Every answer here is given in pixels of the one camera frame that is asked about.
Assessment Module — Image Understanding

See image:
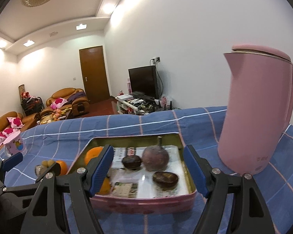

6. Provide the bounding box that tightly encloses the orange fruit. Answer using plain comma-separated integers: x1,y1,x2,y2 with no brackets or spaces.
56,160,68,175
84,146,103,165

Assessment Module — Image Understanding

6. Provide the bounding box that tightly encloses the large purple mangosteen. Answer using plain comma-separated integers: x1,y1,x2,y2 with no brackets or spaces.
142,136,169,172

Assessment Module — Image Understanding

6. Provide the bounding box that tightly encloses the right brown longan fruit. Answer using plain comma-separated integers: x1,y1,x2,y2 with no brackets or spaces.
47,160,55,167

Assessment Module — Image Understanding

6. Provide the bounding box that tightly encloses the brown longan fruit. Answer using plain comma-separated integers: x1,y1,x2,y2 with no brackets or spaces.
47,160,55,167
41,160,48,168

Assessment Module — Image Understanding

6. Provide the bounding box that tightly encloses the left brown longan fruit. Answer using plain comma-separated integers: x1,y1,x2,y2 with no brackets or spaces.
41,160,48,168

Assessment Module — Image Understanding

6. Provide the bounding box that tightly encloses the pink cartoon cup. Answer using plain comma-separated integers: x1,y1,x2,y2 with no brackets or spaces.
3,131,27,157

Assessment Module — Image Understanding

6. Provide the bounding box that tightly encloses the brown leather sofa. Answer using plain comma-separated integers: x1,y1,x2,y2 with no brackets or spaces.
0,111,41,156

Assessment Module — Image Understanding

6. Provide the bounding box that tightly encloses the coffee table with snacks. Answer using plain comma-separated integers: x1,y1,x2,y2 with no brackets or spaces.
39,108,72,125

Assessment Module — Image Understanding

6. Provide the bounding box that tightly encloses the dark halved mangosteen shell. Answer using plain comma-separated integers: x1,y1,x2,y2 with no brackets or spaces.
152,171,179,189

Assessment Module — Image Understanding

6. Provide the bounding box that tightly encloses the black cluttered shelf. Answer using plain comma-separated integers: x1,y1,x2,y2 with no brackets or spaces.
21,92,45,116

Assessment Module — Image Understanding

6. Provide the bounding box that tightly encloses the pink metal tin tray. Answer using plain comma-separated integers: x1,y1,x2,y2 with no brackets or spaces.
68,133,197,214

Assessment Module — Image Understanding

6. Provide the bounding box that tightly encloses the brown leather armchair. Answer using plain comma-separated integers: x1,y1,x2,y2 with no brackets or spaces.
41,88,90,117

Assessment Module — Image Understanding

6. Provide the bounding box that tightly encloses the small dark mangosteen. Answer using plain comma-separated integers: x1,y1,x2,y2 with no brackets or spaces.
122,155,142,170

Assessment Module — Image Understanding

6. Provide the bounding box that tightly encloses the newspaper tray lining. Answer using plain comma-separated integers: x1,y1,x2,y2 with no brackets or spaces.
107,145,193,199

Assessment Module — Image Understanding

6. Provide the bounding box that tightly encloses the pink electric kettle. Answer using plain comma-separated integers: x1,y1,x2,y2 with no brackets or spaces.
217,44,293,175

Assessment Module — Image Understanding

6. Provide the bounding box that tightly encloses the white tv stand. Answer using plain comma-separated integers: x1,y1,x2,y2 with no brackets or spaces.
115,94,177,116

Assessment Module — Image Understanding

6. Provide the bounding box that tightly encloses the brown wooden door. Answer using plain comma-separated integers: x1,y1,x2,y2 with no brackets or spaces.
79,45,110,104

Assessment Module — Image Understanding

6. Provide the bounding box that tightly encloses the black television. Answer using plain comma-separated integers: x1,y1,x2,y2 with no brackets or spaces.
129,66,159,99

